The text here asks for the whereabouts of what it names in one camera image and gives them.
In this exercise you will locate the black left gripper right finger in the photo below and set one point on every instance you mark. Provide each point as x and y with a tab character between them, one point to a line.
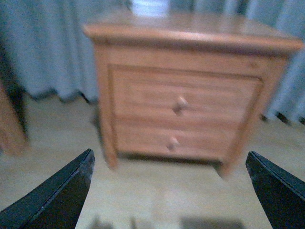
281	194

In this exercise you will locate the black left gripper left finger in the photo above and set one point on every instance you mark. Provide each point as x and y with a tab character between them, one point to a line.
57	202

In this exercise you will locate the wooden nightstand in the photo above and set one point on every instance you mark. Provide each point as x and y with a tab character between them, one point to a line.
192	42

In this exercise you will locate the grey-green curtain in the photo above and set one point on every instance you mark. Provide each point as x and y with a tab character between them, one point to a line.
49	54

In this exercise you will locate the white cylindrical air purifier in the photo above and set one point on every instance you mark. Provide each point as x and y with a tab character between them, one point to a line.
150	7

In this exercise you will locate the wooden bed frame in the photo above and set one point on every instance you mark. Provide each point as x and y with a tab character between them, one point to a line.
13	133

